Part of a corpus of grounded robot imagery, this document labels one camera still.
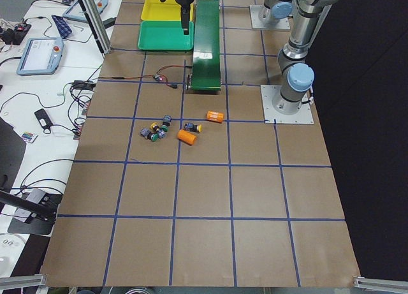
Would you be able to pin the plain orange cylinder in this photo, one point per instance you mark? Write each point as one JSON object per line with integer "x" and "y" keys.
{"x": 186, "y": 137}

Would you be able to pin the green conveyor belt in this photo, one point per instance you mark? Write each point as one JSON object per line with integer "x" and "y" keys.
{"x": 206, "y": 69}

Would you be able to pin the near teach pendant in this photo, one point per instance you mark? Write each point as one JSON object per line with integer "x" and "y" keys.
{"x": 41, "y": 56}

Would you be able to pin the yellow plastic tray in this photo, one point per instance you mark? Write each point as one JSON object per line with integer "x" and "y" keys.
{"x": 156, "y": 10}

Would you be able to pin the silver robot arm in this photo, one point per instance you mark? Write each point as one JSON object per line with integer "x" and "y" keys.
{"x": 297, "y": 77}

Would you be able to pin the black power adapter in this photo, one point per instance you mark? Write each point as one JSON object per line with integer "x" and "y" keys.
{"x": 43, "y": 119}

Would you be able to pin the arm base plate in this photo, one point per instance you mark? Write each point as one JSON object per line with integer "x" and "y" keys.
{"x": 274, "y": 18}
{"x": 279, "y": 111}

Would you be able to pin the blue plaid cloth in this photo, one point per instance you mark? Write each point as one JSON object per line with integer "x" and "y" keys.
{"x": 62, "y": 26}

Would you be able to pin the yellow push button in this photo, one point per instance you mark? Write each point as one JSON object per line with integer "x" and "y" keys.
{"x": 191, "y": 127}
{"x": 155, "y": 127}

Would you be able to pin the green plastic tray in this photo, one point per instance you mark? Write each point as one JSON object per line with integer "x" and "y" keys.
{"x": 165, "y": 35}

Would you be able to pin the aluminium frame post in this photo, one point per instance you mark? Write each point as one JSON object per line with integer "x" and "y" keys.
{"x": 96, "y": 25}

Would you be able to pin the orange cylinder with 4680 print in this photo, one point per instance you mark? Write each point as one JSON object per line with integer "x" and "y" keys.
{"x": 214, "y": 116}

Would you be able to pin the small motor controller board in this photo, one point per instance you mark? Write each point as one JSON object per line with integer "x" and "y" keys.
{"x": 160, "y": 78}

